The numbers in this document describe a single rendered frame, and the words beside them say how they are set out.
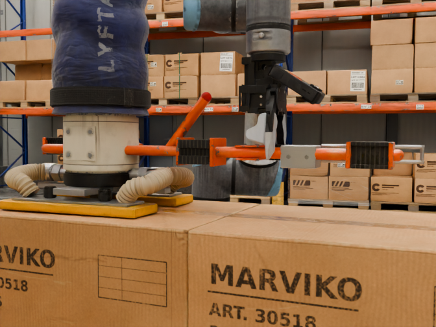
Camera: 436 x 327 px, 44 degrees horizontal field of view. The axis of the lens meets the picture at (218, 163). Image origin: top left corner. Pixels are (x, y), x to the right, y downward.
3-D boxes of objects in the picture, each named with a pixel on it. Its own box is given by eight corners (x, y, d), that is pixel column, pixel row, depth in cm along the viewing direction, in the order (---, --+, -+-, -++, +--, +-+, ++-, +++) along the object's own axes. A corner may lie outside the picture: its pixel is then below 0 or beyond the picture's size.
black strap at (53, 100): (27, 106, 116) (27, 87, 116) (89, 111, 138) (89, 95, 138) (117, 104, 108) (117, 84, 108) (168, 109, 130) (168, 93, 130)
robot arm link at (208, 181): (193, 191, 215) (194, 147, 214) (235, 193, 214) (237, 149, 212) (189, 197, 200) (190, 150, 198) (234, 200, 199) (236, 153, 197)
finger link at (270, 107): (268, 137, 107) (272, 97, 109) (276, 137, 106) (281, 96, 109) (261, 129, 103) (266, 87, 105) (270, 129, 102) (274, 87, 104)
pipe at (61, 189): (4, 191, 118) (3, 166, 118) (72, 182, 141) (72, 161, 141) (139, 199, 106) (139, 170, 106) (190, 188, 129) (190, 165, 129)
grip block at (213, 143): (174, 165, 111) (174, 137, 111) (192, 163, 121) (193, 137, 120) (211, 167, 108) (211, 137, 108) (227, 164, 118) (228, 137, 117)
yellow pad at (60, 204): (-3, 209, 116) (-3, 186, 116) (28, 204, 126) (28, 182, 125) (134, 218, 104) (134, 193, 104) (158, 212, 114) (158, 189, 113)
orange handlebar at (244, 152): (0, 155, 130) (0, 140, 130) (75, 152, 158) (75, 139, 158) (403, 165, 97) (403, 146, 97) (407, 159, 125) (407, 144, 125)
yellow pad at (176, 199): (53, 199, 134) (53, 180, 134) (77, 195, 143) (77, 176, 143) (176, 207, 122) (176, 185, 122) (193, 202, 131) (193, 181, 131)
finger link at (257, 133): (245, 159, 107) (250, 116, 110) (274, 160, 105) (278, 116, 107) (241, 155, 104) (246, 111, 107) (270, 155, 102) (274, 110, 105)
